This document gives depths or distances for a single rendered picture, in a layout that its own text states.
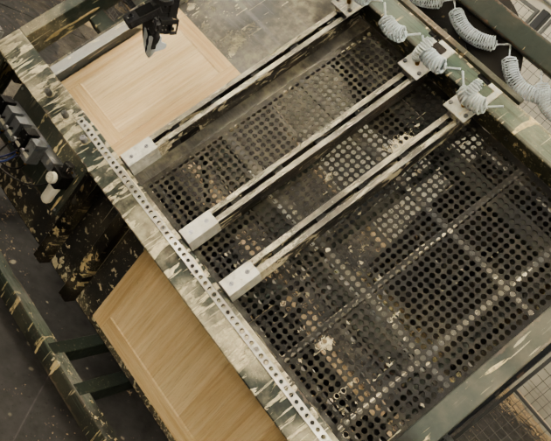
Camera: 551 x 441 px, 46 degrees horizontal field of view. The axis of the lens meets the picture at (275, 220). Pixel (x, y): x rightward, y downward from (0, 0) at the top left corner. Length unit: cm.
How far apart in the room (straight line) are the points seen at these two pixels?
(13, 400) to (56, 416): 17
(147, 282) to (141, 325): 17
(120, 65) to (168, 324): 103
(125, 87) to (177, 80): 21
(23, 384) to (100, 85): 119
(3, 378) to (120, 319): 48
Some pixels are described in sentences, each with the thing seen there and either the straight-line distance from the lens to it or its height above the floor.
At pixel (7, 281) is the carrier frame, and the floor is 18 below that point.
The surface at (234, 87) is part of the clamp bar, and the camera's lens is 247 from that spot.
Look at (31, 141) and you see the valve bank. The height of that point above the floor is 76.
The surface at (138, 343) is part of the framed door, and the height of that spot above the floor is 36.
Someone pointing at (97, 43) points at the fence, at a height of 108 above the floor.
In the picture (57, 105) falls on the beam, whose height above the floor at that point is 85.
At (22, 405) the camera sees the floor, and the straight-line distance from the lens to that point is 267.
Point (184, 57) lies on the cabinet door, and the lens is 264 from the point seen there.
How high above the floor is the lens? 190
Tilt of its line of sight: 20 degrees down
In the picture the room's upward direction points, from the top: 41 degrees clockwise
